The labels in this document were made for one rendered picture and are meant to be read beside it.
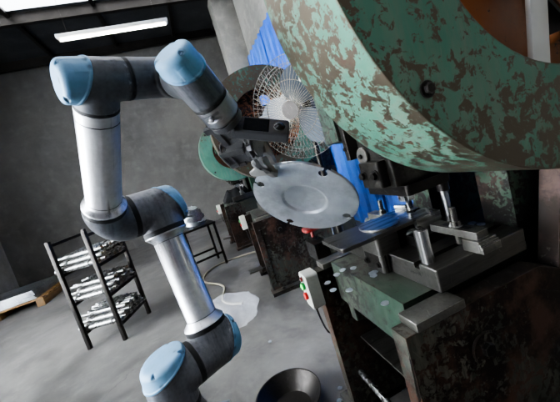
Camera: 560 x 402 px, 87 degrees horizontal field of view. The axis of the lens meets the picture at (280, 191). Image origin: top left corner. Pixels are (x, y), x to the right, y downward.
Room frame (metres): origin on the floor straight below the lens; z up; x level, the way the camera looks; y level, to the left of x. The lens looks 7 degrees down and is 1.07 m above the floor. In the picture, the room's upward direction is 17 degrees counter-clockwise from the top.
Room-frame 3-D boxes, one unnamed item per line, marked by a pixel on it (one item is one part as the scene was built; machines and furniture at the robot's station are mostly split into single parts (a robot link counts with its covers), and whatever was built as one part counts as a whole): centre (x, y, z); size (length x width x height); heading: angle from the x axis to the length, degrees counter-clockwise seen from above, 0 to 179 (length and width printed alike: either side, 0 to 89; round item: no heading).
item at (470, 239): (0.76, -0.43, 0.76); 0.17 x 0.06 x 0.10; 15
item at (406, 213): (0.92, -0.38, 0.76); 0.15 x 0.09 x 0.05; 15
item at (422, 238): (0.72, -0.31, 0.75); 0.03 x 0.03 x 0.10; 15
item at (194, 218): (3.64, 1.14, 0.40); 0.45 x 0.40 x 0.79; 27
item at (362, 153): (0.91, -0.35, 1.04); 0.17 x 0.15 x 0.30; 105
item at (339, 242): (0.87, -0.22, 0.72); 0.25 x 0.14 x 0.14; 105
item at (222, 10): (6.14, 0.06, 2.15); 0.42 x 0.40 x 4.30; 105
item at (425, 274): (0.92, -0.39, 0.68); 0.45 x 0.30 x 0.06; 15
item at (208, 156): (4.37, 0.25, 0.87); 1.53 x 0.99 x 1.74; 108
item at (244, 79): (2.68, -0.28, 0.87); 1.53 x 0.99 x 1.74; 103
